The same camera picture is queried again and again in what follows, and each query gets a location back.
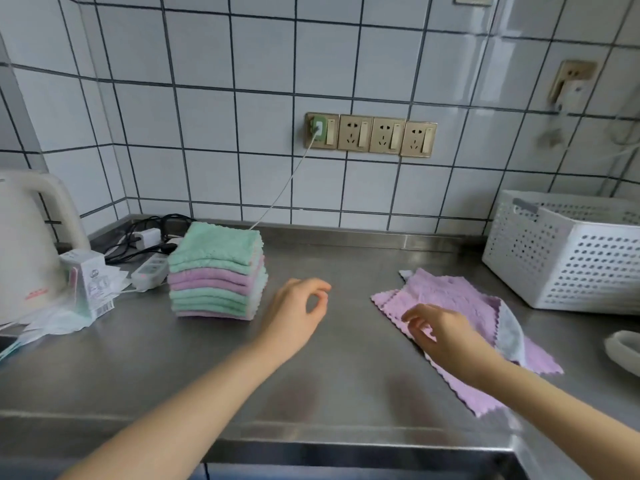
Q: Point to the green charger plug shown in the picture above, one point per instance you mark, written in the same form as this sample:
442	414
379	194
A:
318	127

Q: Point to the person's left thumb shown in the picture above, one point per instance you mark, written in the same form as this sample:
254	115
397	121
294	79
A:
321	305

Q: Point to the pink microfiber cloth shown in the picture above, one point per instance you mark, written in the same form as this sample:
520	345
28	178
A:
460	299

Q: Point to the white charger adapter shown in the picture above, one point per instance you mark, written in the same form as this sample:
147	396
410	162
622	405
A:
147	238

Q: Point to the stack of green pink cloths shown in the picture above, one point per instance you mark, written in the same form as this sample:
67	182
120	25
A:
215	269

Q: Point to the beige wall socket with plug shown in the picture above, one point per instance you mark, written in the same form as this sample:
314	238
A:
572	79

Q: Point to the person's left hand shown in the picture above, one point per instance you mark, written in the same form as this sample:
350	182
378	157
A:
287	317

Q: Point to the white rounded object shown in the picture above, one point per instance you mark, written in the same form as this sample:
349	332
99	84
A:
625	349

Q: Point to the white perforated plastic basket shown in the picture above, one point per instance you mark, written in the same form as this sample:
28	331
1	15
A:
565	252

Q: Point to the gold wall socket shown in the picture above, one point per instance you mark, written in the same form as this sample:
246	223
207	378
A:
387	136
355	133
331	131
419	139

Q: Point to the clear plastic packaging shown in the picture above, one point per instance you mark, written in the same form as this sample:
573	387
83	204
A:
55	322

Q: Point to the person's right forearm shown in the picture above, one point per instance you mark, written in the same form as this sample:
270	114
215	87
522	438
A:
560	419

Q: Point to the person's right hand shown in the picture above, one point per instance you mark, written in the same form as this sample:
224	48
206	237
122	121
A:
457	342

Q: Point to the white electric kettle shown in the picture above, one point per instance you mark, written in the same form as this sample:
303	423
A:
25	249

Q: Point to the small white product box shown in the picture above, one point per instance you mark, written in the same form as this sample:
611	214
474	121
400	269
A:
92	284

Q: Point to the person's right fingers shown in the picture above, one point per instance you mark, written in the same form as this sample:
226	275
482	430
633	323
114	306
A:
417	318

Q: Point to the person's left forearm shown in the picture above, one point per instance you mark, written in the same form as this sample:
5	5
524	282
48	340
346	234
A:
185	414

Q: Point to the white power strip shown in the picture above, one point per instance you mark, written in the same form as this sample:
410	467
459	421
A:
149	272

